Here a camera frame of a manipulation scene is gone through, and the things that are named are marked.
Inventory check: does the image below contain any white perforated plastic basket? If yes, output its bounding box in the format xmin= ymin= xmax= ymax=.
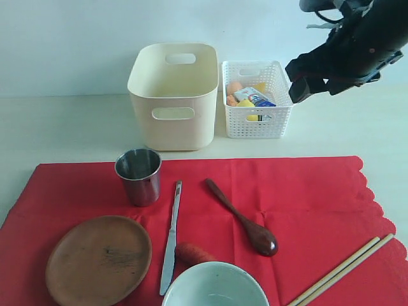
xmin=221 ymin=60 xmax=293 ymax=139

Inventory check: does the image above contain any white ceramic bowl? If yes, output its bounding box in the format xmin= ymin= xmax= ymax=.
xmin=162 ymin=261 xmax=269 ymax=305

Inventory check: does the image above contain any stainless steel cup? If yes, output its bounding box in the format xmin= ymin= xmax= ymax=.
xmin=114 ymin=149 xmax=162 ymax=207

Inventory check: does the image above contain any orange fried chicken piece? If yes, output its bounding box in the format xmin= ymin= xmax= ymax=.
xmin=226 ymin=94 xmax=239 ymax=106

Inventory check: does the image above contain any red paper table mat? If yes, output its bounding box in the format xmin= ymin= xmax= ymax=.
xmin=1 ymin=156 xmax=396 ymax=305

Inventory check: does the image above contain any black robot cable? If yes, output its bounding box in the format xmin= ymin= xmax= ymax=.
xmin=314 ymin=9 xmax=347 ymax=24

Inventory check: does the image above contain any lower wooden chopstick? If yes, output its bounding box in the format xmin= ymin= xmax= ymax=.
xmin=298 ymin=233 xmax=395 ymax=305

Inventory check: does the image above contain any small blue milk carton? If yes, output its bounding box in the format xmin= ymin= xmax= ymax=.
xmin=233 ymin=87 xmax=276 ymax=107

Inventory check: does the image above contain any cream plastic bin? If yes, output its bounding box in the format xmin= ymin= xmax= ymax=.
xmin=127 ymin=43 xmax=219 ymax=151

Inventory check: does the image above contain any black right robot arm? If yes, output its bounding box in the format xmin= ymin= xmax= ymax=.
xmin=286 ymin=0 xmax=407 ymax=103

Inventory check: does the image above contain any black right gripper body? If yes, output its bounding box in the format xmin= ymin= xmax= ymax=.
xmin=286 ymin=1 xmax=407 ymax=92

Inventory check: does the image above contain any silver table knife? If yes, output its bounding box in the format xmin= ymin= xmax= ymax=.
xmin=159 ymin=180 xmax=182 ymax=296

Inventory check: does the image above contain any yellow cheese wedge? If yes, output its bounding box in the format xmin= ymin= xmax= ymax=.
xmin=252 ymin=82 xmax=266 ymax=94

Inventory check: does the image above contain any upper wooden chopstick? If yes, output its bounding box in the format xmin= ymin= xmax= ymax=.
xmin=288 ymin=237 xmax=380 ymax=306

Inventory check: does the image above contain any orange carrot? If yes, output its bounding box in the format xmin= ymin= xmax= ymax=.
xmin=175 ymin=242 xmax=217 ymax=266

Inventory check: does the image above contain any dark wooden spoon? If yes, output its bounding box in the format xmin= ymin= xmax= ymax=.
xmin=205 ymin=178 xmax=279 ymax=257

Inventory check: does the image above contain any yellow lemon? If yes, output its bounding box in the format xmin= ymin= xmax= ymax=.
xmin=237 ymin=99 xmax=255 ymax=107

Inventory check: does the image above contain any brown egg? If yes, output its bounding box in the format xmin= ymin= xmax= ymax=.
xmin=226 ymin=82 xmax=243 ymax=96

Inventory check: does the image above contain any brown wooden plate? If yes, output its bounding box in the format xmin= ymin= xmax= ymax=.
xmin=45 ymin=215 xmax=152 ymax=305

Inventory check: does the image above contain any wooden chopstick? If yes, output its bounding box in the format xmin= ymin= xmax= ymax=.
xmin=288 ymin=237 xmax=380 ymax=306
xmin=298 ymin=233 xmax=395 ymax=305

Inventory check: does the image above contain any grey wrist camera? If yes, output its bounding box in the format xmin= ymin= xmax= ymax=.
xmin=299 ymin=0 xmax=337 ymax=12

